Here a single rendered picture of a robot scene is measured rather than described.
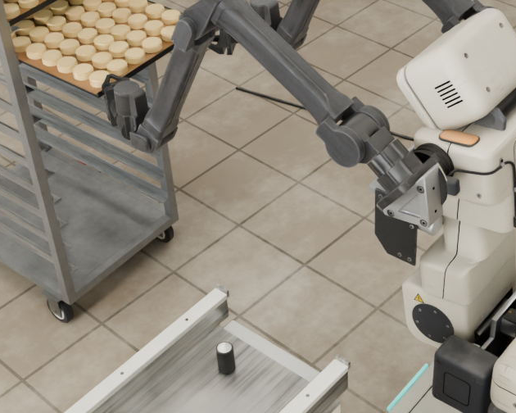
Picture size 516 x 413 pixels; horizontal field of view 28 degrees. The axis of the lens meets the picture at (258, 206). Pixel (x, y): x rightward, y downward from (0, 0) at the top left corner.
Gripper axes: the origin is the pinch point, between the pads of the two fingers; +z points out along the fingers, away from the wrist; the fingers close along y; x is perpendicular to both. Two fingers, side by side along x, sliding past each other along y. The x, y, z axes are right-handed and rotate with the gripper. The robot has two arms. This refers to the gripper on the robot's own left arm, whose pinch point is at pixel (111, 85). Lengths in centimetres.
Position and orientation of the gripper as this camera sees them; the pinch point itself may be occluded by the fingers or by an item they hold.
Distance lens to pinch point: 247.9
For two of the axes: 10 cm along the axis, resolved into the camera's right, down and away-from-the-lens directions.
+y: -0.6, -7.6, -6.5
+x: -9.3, 2.7, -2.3
